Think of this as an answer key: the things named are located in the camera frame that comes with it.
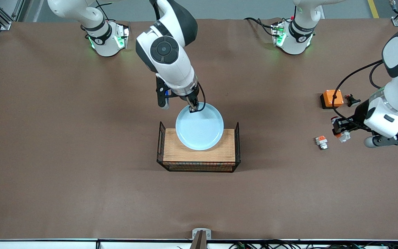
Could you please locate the white table edge rail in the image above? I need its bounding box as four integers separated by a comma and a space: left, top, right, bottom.
0, 239, 398, 249

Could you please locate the light wooden board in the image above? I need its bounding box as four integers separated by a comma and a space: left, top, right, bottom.
163, 128, 236, 172

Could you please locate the grey metal camera stand bracket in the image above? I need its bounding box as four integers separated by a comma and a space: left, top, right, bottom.
189, 228, 212, 249

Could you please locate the light blue round plate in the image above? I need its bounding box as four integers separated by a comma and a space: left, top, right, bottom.
176, 102, 224, 151

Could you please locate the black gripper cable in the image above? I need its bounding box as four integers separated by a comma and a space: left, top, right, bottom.
196, 82, 207, 112
332, 59, 385, 131

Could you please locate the black push button head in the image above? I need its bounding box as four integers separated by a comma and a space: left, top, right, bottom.
345, 93, 361, 108

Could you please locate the black cable bundle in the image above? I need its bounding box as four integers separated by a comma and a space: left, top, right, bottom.
228, 239, 398, 249

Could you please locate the brown paper table cover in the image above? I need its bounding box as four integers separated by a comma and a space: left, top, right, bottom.
0, 17, 398, 241

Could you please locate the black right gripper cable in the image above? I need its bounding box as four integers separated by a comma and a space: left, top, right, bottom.
196, 82, 207, 112

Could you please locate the black wire basket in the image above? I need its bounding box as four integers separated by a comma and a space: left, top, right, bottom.
157, 121, 241, 173

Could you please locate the orange push button box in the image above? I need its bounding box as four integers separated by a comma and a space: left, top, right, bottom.
320, 90, 344, 110

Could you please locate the long white orange contact block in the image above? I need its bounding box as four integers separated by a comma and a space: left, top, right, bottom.
331, 117, 351, 143

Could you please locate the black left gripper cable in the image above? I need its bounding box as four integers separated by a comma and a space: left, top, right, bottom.
332, 59, 385, 131

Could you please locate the black left arm base cable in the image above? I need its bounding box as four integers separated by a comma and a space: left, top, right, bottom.
244, 17, 276, 37

